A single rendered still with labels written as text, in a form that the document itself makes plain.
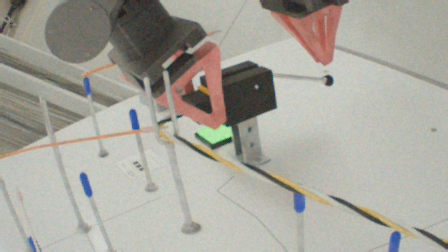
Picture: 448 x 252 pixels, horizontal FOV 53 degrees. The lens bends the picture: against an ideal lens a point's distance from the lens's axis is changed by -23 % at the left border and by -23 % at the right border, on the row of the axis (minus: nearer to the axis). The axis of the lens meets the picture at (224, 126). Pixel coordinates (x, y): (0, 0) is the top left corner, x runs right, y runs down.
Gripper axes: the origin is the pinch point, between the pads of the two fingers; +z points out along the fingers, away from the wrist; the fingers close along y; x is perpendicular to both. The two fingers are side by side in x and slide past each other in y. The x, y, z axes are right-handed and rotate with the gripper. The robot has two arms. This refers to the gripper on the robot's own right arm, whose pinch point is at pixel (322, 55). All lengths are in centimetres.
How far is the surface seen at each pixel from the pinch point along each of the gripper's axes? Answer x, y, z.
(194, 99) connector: -15.5, 0.6, -3.1
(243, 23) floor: 74, -168, 62
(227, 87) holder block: -12.8, 2.4, -3.4
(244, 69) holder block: -9.6, -0.1, -2.9
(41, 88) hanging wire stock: -27, -55, 5
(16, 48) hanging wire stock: -29, -87, 0
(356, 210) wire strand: -16.9, 25.3, -4.5
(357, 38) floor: 86, -99, 58
